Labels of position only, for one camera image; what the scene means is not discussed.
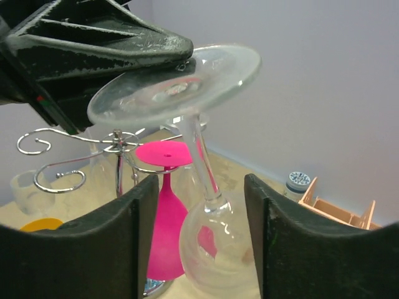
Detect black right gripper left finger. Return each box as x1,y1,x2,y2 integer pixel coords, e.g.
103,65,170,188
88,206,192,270
1,175,159,298

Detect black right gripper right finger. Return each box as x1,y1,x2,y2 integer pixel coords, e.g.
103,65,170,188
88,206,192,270
244,174,398,299

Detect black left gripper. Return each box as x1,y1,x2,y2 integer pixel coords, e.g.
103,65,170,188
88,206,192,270
1,1,193,135

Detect pink plastic goblet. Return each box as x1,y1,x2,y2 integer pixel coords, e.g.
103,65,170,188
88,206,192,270
135,141,192,281

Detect short clear wine glass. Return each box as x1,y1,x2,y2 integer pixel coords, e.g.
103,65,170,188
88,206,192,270
87,44,261,298

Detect tall clear champagne flute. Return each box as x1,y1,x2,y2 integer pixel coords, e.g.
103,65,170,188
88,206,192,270
165,113,213,192

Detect chrome wine glass rack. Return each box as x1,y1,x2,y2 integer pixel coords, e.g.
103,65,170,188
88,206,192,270
16,128,185,295

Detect yellow plastic goblet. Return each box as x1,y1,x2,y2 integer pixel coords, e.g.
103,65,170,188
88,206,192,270
20,217,63,232

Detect small jar blue patterned lid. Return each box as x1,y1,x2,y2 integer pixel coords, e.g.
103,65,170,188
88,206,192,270
283,171,312,202

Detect peach plastic organizer box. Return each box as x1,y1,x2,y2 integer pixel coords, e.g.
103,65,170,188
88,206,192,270
298,177,381,230

